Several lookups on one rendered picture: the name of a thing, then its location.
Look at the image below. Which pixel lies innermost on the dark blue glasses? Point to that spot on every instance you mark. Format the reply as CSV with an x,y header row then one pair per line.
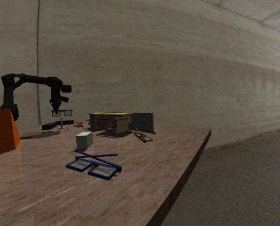
x,y
100,170

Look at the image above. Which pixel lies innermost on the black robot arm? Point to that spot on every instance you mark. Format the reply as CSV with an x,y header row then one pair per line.
x,y
10,85

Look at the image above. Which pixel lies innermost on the long grey flat bar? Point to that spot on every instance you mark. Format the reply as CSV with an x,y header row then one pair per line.
x,y
142,121

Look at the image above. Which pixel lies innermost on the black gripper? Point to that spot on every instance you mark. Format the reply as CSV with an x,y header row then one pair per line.
x,y
55,101

